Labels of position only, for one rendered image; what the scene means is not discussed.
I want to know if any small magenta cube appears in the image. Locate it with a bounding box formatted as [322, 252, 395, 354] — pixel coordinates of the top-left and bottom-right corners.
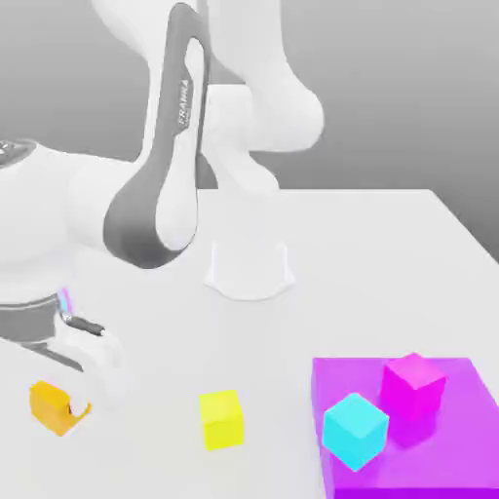
[379, 351, 447, 441]

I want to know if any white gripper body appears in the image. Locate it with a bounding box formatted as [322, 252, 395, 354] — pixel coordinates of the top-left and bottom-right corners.
[0, 329, 131, 397]

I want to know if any small cyan cube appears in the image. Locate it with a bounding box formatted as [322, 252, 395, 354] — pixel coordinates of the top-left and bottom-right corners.
[321, 391, 391, 474]

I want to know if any large purple box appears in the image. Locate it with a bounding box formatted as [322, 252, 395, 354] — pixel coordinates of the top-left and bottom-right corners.
[310, 356, 499, 499]

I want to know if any small yellow cube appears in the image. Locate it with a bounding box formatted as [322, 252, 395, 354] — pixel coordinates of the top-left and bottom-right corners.
[198, 388, 246, 452]

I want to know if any small orange cube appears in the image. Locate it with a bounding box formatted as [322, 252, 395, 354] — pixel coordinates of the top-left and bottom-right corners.
[28, 379, 94, 438]

